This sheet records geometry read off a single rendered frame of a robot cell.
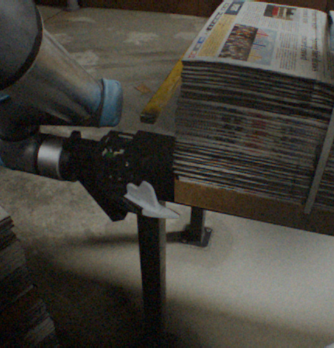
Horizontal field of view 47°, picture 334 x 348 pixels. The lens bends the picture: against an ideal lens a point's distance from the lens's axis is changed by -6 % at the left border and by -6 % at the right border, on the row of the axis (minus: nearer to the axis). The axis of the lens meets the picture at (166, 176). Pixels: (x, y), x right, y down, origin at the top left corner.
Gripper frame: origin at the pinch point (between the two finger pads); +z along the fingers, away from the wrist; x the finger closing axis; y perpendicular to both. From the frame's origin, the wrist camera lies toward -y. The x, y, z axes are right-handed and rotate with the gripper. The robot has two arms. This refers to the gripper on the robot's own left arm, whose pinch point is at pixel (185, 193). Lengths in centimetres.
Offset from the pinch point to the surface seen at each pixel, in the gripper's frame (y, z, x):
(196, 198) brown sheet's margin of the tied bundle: 4.1, 2.8, -4.7
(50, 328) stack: -28.6, -22.3, -16.5
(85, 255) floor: -78, -47, 37
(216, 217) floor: -78, -4, 72
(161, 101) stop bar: 3.7, -10.6, 20.3
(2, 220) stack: 3.8, -21.9, -17.1
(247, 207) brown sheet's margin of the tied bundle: 4.3, 10.1, -4.7
